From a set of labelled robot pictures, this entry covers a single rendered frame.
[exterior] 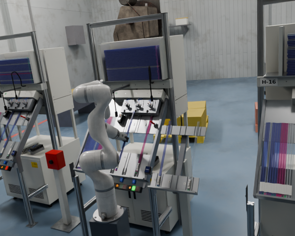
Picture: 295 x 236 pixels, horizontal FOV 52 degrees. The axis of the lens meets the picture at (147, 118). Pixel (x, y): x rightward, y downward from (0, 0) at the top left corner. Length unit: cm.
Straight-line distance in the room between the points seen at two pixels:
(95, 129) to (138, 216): 137
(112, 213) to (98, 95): 71
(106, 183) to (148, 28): 681
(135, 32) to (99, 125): 685
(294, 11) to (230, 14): 213
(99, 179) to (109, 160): 14
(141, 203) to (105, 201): 100
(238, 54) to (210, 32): 125
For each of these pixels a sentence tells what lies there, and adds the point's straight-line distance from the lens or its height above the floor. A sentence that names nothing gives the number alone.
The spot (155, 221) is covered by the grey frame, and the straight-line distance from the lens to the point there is 246.
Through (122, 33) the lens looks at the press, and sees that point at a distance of 866.
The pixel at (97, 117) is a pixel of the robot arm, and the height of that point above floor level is 132.
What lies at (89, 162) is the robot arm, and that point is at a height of 108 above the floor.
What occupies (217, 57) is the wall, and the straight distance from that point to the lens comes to 1144.
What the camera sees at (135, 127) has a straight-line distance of 253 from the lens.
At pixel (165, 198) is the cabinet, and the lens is 269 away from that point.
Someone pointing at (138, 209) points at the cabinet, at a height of 23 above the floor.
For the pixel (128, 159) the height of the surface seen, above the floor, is 81.
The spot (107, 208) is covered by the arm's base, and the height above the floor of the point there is 78.
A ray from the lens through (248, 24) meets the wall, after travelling 1137.
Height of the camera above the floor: 173
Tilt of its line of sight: 15 degrees down
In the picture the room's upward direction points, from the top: 6 degrees counter-clockwise
